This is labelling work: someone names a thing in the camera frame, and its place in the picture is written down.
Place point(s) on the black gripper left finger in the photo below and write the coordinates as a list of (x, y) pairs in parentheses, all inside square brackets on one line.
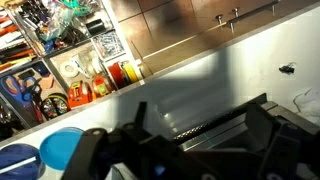
[(100, 156)]

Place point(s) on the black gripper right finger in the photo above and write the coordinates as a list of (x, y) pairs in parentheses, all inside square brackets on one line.
[(290, 153)]

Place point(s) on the silver toaster oven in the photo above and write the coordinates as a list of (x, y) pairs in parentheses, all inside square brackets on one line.
[(216, 133)]

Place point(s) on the light blue bowl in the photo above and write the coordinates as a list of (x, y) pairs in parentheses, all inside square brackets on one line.
[(60, 148)]

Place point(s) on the crumpled clear plastic bag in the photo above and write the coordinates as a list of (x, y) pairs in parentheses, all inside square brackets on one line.
[(308, 105)]

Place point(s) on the round colourful pouch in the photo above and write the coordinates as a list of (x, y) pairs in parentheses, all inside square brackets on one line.
[(55, 106)]

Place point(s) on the white stick utensil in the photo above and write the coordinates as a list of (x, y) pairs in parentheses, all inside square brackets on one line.
[(20, 165)]

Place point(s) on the dark blue bowl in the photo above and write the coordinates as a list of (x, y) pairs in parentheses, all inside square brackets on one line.
[(16, 160)]

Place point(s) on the black binder clip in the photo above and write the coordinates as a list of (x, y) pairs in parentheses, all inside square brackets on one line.
[(286, 69)]

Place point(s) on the yellow tape roll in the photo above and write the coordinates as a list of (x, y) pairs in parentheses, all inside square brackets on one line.
[(130, 71)]

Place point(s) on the white tape roll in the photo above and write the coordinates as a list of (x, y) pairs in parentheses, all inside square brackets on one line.
[(69, 69)]

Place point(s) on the clear tape dispenser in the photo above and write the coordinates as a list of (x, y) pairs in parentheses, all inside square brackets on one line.
[(88, 63)]

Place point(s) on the open wooden drawer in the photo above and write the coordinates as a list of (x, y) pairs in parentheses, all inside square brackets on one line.
[(50, 66)]

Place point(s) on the box of paper clips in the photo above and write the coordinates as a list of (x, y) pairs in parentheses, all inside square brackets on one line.
[(108, 45)]

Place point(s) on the black tape roll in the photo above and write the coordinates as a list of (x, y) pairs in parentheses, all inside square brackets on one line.
[(95, 26)]

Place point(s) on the bundle of orange pens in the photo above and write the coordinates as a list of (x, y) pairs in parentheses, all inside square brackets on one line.
[(13, 50)]

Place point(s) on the clear bag of supplies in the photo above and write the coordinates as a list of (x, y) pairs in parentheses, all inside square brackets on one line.
[(53, 18)]

